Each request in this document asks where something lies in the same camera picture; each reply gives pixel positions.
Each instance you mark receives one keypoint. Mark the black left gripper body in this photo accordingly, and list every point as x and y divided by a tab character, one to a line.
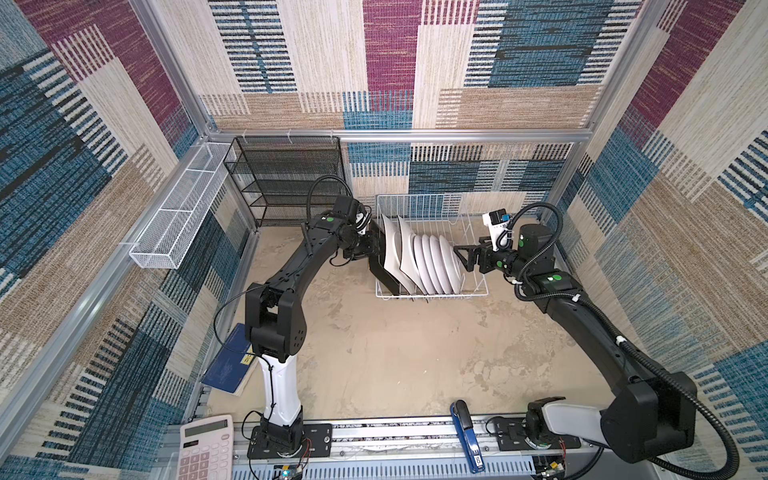
358	246

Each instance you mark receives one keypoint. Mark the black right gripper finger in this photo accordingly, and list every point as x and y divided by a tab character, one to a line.
468	263
467	251

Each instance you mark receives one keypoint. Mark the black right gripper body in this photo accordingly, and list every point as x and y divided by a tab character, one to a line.
504	259

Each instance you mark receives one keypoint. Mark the black square plate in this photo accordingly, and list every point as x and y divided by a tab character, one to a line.
387	282

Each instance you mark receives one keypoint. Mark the white square plate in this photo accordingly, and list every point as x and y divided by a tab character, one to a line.
408	262
392	260

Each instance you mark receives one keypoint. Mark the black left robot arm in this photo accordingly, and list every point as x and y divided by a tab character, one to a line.
276	327

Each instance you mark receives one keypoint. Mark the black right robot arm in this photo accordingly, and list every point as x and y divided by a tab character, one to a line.
653	412

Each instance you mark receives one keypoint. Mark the white round plate rightmost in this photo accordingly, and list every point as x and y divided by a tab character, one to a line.
452	266

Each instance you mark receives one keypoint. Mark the white round plate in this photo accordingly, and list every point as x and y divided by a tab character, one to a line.
439	266
437	287
452	266
420	259

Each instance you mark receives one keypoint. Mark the black mesh shelf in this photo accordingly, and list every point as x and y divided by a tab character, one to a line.
276	176

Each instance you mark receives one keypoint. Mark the blue stapler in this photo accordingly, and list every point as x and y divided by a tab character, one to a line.
464	427

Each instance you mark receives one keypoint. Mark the blue book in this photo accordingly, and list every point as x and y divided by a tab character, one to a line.
232	366

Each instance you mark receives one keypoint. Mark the pink calculator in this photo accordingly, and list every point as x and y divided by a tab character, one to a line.
206	449

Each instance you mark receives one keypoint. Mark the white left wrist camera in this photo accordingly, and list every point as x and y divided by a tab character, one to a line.
363	218

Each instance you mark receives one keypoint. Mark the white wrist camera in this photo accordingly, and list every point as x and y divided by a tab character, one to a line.
363	218
497	223

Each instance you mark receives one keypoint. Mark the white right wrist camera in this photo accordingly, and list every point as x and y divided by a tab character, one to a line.
497	223

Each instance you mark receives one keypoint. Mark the white wire dish rack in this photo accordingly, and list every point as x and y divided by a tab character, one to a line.
445	215

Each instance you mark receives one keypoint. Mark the white mesh wall basket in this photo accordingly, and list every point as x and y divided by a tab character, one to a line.
166	240

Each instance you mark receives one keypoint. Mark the aluminium mounting rail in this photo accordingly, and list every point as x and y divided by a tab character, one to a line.
428	447

